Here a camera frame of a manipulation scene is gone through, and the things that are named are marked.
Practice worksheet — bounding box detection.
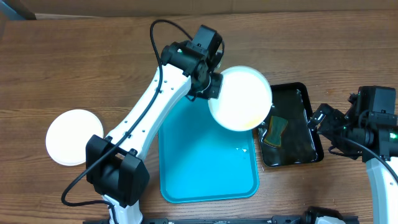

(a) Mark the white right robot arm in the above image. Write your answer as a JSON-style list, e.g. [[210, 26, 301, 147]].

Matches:
[[308, 103, 397, 223]]

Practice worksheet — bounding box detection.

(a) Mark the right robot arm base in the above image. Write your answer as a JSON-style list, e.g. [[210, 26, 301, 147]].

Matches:
[[300, 206, 359, 224]]

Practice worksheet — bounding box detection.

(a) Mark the yellow green sponge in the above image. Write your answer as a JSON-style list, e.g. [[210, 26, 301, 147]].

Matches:
[[262, 116, 289, 147]]

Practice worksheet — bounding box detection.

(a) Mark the teal plastic tray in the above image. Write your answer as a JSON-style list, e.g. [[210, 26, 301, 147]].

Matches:
[[158, 98, 259, 203]]

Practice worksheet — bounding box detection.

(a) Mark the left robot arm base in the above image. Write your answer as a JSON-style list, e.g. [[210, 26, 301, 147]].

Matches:
[[86, 147, 150, 207]]

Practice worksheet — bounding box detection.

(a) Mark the black water tray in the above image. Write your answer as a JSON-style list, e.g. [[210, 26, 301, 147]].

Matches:
[[257, 82, 324, 167]]

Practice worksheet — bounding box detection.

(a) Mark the white plate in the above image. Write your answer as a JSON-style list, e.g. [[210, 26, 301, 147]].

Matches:
[[208, 66, 272, 131]]

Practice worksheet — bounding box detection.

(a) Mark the black front rail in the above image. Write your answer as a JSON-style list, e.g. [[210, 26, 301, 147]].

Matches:
[[142, 215, 301, 224]]

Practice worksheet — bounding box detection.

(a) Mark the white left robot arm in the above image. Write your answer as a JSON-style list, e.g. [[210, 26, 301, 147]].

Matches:
[[100, 40, 225, 223]]

